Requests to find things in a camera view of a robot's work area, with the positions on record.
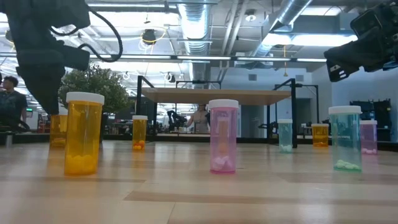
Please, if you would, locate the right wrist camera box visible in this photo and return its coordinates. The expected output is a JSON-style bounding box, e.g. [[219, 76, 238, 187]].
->
[[350, 9, 384, 39]]

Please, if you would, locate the large orange medicine bottle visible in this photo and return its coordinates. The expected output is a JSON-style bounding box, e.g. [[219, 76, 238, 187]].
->
[[49, 114, 68, 149], [311, 123, 330, 148]]

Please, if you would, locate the wooden shelf with black frame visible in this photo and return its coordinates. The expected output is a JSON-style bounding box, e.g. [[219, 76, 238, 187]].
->
[[135, 75, 320, 149]]

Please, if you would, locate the silver ventilation duct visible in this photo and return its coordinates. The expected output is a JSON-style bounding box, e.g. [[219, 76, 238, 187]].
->
[[242, 0, 313, 70], [177, 0, 213, 81]]

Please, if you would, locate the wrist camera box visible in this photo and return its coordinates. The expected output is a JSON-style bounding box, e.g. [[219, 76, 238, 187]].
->
[[60, 45, 91, 71], [350, 9, 384, 39]]

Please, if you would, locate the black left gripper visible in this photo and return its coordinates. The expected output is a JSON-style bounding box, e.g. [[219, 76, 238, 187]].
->
[[6, 27, 66, 115]]

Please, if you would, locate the black ceiling device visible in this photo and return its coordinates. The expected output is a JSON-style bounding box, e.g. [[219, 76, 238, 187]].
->
[[141, 28, 158, 46]]

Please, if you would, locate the person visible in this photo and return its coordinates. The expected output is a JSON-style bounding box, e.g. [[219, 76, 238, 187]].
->
[[0, 75, 29, 131], [185, 104, 211, 134]]

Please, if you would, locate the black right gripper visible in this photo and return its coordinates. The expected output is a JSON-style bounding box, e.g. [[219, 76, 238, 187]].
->
[[323, 27, 398, 83]]

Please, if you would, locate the dark blue storage rack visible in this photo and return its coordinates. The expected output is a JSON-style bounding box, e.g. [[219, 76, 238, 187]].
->
[[349, 98, 393, 142]]

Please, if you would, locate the bright ceiling light panel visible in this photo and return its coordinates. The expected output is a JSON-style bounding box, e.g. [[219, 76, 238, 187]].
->
[[261, 32, 359, 47]]

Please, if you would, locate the green medicine bottle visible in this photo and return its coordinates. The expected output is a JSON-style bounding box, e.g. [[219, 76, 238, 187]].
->
[[328, 105, 363, 173], [277, 119, 294, 154]]

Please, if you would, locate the green potted plant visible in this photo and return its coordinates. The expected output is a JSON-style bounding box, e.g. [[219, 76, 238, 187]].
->
[[58, 63, 131, 144]]

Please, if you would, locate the pink medicine bottle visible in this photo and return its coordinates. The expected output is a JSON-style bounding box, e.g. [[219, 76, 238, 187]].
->
[[359, 120, 378, 156], [208, 99, 239, 175]]

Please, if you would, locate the long ceiling light strip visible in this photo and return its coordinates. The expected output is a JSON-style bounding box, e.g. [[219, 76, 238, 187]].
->
[[89, 54, 328, 63]]

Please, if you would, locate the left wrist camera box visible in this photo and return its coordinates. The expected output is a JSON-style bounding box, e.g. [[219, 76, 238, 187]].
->
[[60, 45, 91, 71]]

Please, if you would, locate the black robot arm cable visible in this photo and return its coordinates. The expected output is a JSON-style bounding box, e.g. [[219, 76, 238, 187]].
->
[[49, 5, 124, 63]]

